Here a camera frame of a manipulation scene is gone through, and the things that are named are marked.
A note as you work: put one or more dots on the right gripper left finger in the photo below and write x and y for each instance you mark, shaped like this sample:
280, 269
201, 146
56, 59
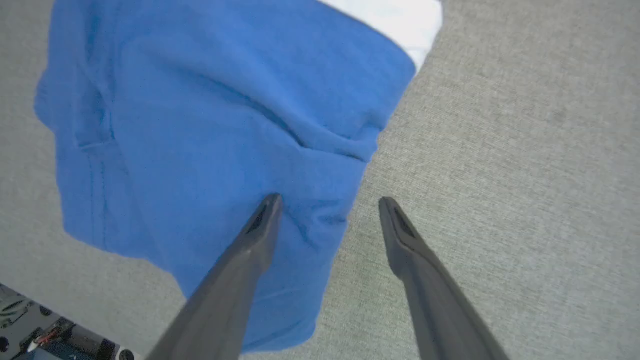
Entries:
235, 280

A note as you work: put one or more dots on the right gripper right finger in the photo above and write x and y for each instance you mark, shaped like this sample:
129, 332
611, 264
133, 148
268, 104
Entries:
435, 300

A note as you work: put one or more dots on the blue garment with white trim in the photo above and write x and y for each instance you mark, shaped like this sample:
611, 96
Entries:
200, 100

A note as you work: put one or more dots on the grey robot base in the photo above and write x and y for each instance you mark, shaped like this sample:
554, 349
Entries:
25, 322

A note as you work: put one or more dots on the grey fabric sofa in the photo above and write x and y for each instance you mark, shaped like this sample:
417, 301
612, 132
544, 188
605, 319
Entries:
525, 175

